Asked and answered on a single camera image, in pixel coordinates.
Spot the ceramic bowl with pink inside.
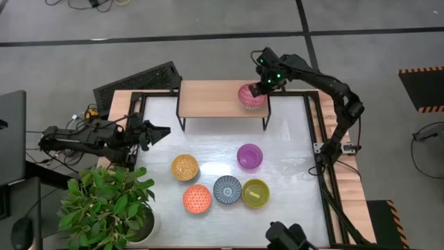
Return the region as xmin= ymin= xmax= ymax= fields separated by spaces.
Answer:
xmin=237 ymin=83 xmax=268 ymax=110

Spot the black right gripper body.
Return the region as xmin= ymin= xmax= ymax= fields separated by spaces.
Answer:
xmin=255 ymin=47 xmax=291 ymax=94

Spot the wooden shelf with black legs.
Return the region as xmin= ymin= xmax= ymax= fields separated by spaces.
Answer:
xmin=176 ymin=80 xmax=272 ymax=132

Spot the black metal table frame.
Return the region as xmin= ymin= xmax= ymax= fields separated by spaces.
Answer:
xmin=125 ymin=89 xmax=374 ymax=249

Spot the white plant pot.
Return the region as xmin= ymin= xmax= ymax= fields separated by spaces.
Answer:
xmin=130 ymin=204 xmax=161 ymax=244

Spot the black hazard-striped floor mat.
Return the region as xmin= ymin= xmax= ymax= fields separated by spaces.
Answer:
xmin=366 ymin=199 xmax=411 ymax=250
xmin=398 ymin=66 xmax=444 ymax=114

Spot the dark grey monitor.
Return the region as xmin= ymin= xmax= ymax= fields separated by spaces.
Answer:
xmin=0 ymin=90 xmax=28 ymax=187

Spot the purple plastic bowl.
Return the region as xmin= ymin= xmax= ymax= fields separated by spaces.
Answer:
xmin=237 ymin=143 xmax=264 ymax=170

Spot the ceramic bowl with blue inside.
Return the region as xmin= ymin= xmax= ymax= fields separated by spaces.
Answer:
xmin=212 ymin=175 xmax=243 ymax=205

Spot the olive green bowl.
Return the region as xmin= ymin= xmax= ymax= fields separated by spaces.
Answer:
xmin=241 ymin=178 xmax=271 ymax=209

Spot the ceramic bowl with yellow inside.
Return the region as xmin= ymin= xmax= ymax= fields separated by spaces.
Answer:
xmin=171 ymin=153 xmax=200 ymax=182

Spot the black device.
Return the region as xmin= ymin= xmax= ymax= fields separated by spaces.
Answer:
xmin=265 ymin=221 xmax=318 ymax=250

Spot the black computer mouse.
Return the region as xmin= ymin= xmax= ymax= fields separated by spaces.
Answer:
xmin=10 ymin=217 xmax=35 ymax=250

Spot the black floor cable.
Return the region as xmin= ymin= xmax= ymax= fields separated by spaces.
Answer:
xmin=410 ymin=121 xmax=444 ymax=180
xmin=44 ymin=0 xmax=131 ymax=13

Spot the ceramic bowl with orange inside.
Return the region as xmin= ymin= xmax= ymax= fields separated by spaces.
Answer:
xmin=182 ymin=183 xmax=212 ymax=215

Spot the black side desk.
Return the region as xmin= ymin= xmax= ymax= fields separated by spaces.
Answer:
xmin=0 ymin=176 xmax=43 ymax=250

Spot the green leafy plant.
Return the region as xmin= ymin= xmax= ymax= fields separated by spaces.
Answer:
xmin=57 ymin=165 xmax=156 ymax=250

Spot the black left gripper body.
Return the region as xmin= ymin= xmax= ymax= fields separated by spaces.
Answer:
xmin=130 ymin=114 xmax=154 ymax=149

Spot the black perforated panel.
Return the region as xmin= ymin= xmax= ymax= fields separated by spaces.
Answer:
xmin=92 ymin=61 xmax=183 ymax=117

